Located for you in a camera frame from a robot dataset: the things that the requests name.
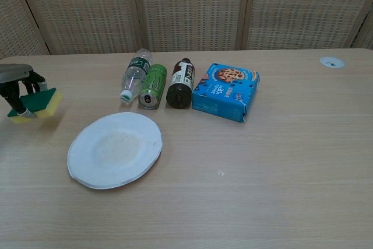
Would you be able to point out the white plate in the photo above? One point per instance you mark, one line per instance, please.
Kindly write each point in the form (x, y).
(115, 150)

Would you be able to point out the woven folding screen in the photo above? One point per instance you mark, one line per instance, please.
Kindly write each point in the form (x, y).
(186, 10)

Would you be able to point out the blue cookie box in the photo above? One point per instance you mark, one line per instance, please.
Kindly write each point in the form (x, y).
(225, 91)

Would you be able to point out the clear plastic water bottle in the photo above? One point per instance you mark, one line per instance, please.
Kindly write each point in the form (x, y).
(135, 74)

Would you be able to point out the green energy drink can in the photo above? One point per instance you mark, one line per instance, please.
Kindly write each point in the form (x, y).
(153, 85)

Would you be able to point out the green and yellow sponge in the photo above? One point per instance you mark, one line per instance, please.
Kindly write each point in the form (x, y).
(43, 101)

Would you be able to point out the dark brown drink bottle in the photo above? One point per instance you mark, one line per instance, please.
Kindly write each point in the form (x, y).
(181, 84)

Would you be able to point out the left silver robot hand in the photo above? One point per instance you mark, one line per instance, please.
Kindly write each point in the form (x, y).
(13, 75)

